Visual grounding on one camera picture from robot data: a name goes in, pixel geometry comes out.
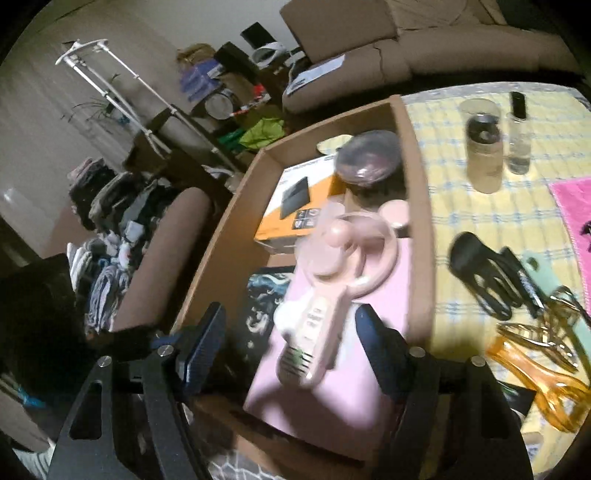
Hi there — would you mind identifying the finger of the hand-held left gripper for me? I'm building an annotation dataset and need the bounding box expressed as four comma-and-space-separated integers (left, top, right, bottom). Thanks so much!
85, 323, 181, 365

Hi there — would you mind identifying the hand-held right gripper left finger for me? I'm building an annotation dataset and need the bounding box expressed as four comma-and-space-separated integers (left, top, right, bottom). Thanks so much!
48, 302, 228, 480

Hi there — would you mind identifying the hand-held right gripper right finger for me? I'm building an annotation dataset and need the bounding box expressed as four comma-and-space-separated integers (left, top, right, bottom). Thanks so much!
355, 305, 534, 480

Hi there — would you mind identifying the pink handheld fan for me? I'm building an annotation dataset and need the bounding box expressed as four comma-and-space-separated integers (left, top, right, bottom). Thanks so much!
276, 200, 409, 389

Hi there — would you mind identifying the black printed box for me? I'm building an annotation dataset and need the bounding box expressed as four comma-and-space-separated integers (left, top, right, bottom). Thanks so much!
231, 265, 296, 370

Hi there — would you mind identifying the pink box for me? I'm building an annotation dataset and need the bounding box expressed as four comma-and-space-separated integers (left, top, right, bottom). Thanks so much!
243, 240, 411, 450

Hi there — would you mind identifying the orange and white box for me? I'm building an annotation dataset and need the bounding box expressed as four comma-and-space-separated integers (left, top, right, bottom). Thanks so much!
253, 157, 347, 254

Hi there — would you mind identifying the brown cardboard box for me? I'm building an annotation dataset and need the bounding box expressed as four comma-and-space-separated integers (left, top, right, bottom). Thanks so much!
170, 95, 438, 467

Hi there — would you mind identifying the purple round container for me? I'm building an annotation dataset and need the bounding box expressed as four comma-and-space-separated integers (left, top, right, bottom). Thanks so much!
335, 130, 407, 201

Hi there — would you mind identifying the pile of folded clothes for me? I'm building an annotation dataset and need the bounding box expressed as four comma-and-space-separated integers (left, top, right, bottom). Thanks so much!
67, 157, 185, 333

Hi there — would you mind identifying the brown armchair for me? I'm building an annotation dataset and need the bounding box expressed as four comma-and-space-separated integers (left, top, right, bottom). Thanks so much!
111, 187, 214, 333

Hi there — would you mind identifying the black hair clip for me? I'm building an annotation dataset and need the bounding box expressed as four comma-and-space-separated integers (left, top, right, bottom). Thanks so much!
449, 232, 532, 321

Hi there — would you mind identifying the orange hair clip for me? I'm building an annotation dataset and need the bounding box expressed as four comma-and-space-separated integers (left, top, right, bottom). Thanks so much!
485, 335, 591, 435

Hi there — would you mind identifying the mint green comb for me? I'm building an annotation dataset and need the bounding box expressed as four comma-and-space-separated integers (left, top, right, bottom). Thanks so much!
522, 253, 580, 342

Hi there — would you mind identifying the gold hair clip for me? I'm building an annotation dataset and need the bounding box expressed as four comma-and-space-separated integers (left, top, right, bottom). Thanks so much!
496, 286, 585, 374

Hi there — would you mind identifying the potted plant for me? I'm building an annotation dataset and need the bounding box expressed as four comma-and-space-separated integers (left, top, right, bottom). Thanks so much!
64, 95, 122, 126

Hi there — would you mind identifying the green bag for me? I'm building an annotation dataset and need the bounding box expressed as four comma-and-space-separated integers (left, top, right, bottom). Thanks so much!
240, 117, 284, 151

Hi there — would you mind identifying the white drying rack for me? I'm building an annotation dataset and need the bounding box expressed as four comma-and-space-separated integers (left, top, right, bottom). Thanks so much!
55, 39, 245, 176

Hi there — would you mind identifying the yellow checked table cloth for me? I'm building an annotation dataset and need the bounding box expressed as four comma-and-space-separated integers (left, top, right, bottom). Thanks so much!
399, 83, 591, 476

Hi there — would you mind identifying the pink towel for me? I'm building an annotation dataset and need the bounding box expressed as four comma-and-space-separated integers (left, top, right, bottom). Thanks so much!
549, 178, 591, 319

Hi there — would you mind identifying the clear bottle with black cap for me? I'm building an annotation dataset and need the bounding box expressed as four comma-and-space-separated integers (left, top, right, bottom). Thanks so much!
505, 91, 532, 175

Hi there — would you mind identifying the white paper sheet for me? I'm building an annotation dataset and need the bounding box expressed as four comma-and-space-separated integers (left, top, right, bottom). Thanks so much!
284, 54, 346, 97

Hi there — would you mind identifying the beige sofa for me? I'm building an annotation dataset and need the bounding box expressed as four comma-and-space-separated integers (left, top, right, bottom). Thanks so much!
279, 0, 583, 114

